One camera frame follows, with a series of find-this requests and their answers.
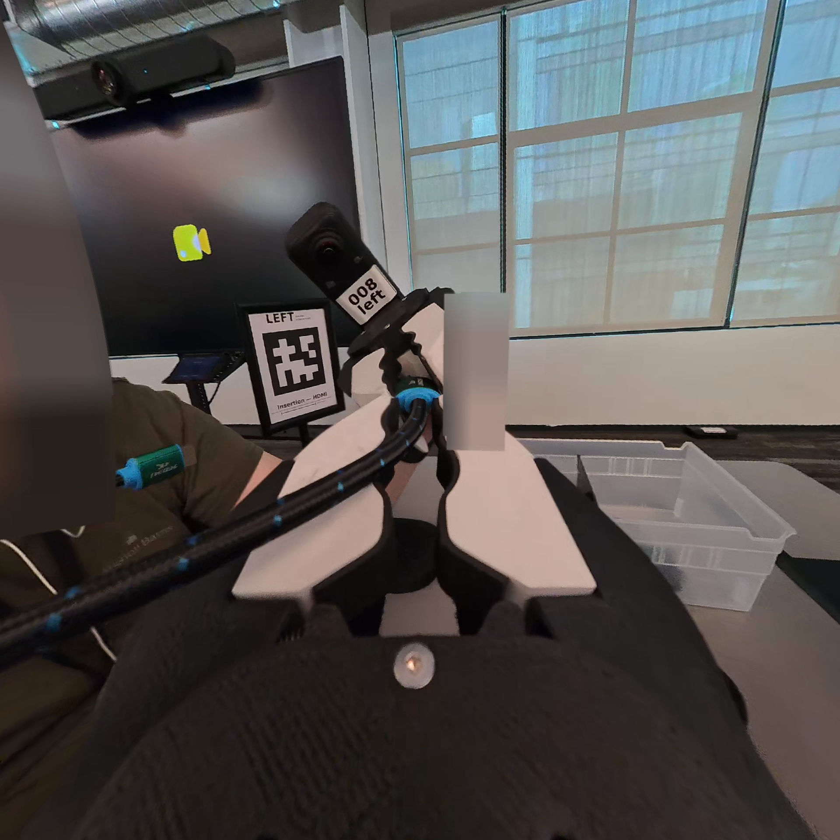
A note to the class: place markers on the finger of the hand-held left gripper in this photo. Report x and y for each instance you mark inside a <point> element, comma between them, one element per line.
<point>367,380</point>
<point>430,341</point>

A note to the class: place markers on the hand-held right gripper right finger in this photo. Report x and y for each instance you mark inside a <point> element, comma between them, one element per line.
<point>518,525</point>

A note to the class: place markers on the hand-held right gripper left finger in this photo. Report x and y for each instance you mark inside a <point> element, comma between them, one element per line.
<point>308,551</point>

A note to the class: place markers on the clear plastic bin with divider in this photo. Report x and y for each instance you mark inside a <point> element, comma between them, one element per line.
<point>722,525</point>

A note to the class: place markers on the person's left forearm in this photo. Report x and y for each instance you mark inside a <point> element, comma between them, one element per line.
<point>272,482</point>

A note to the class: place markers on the black white marker sign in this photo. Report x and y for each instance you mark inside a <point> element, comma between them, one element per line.
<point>292,358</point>

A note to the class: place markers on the black textured oval pad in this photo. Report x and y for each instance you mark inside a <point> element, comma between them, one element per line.
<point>413,558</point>

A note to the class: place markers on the small tablet on stand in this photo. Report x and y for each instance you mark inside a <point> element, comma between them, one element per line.
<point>197,367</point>

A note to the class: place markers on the small black remote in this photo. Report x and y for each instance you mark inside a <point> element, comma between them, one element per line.
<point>712,431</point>

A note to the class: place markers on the large grid window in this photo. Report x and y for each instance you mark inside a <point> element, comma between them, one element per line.
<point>590,197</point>

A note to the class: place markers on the large black wall screen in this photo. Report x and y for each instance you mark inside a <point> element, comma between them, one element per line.
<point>197,164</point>

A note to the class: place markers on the black video bar camera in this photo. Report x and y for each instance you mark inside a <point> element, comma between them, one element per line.
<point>164,65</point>

